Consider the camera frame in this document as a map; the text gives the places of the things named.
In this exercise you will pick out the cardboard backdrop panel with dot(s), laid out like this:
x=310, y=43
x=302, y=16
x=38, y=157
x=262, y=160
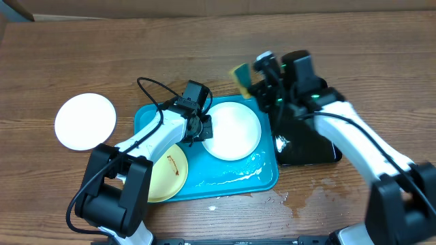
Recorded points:
x=26, y=10

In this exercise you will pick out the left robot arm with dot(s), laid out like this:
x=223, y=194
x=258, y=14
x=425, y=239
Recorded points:
x=115, y=187

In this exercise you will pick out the yellow plate with stain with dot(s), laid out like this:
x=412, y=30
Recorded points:
x=169, y=175

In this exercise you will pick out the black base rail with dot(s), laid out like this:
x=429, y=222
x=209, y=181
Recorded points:
x=302, y=240

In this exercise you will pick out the teal plastic tray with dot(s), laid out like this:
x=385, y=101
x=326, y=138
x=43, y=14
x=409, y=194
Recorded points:
x=209, y=176

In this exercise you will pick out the green yellow sponge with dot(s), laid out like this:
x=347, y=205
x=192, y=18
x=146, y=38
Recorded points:
x=241, y=76

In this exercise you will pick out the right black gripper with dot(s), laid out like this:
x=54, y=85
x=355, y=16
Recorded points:
x=263, y=94

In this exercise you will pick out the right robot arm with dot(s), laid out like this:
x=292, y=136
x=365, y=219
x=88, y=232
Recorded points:
x=401, y=208

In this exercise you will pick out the white plate with stain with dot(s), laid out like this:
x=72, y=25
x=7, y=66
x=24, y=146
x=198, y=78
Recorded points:
x=84, y=121

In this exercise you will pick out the black rectangular tray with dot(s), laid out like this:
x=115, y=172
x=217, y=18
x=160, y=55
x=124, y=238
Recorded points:
x=296, y=142

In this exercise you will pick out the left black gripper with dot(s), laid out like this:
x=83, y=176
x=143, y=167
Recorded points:
x=207, y=130

